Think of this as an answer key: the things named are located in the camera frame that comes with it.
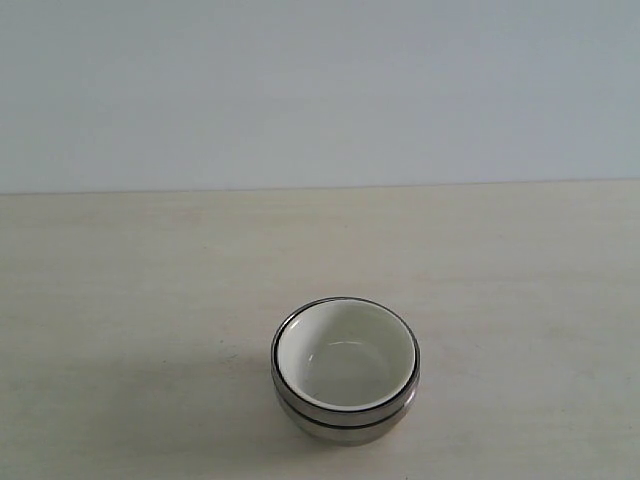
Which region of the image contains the smooth stainless steel bowl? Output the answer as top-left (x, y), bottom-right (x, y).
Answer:
top-left (273, 389), bottom-right (417, 448)

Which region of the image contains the ribbed stainless steel bowl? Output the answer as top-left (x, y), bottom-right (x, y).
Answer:
top-left (270, 297), bottom-right (421, 417)

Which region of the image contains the white ceramic bowl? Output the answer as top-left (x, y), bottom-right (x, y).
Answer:
top-left (276, 301), bottom-right (416, 409)

